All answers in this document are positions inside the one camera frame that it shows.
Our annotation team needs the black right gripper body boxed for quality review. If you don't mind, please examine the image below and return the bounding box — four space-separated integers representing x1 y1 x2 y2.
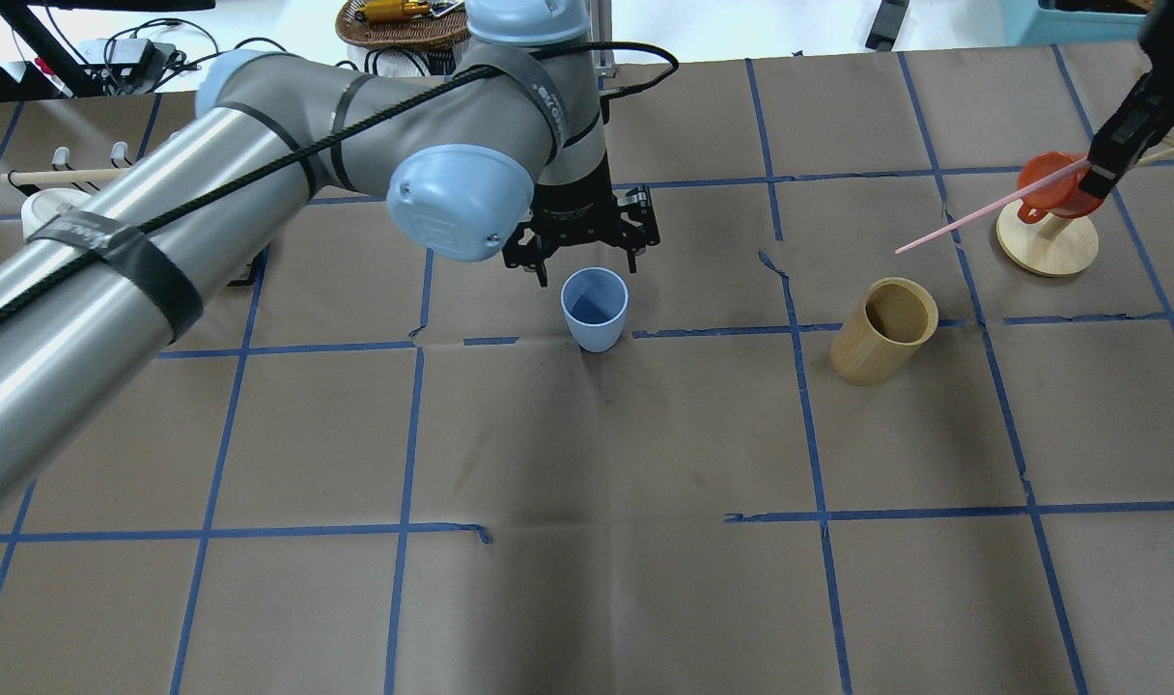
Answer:
1078 1 1174 200

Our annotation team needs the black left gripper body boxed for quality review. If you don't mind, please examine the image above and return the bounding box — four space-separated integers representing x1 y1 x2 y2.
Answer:
502 181 661 286

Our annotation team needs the tan bamboo cup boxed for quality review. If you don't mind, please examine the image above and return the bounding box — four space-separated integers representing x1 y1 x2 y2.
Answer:
828 277 939 387

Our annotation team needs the wooden hook rack left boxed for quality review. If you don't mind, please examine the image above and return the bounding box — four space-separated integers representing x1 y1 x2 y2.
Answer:
0 141 135 241

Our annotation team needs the light blue plastic cup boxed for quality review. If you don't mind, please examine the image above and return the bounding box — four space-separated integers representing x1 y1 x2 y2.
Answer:
559 265 629 353

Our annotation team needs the brown wicker basket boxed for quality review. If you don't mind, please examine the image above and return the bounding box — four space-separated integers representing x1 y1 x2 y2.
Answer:
333 1 467 49

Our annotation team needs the black power adapter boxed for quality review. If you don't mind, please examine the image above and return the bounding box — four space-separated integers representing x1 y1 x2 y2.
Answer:
76 38 167 87

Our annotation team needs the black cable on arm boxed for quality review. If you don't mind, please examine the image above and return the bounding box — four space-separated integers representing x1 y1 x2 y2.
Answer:
0 42 681 344

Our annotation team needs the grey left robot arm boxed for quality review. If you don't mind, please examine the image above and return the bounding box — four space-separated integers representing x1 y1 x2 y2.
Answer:
0 1 660 510

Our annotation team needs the wooden cup rack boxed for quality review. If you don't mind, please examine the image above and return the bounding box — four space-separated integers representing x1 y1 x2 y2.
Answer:
996 135 1174 278

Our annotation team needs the orange plastic cup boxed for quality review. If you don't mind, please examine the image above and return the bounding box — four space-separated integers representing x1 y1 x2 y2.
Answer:
1017 151 1104 224

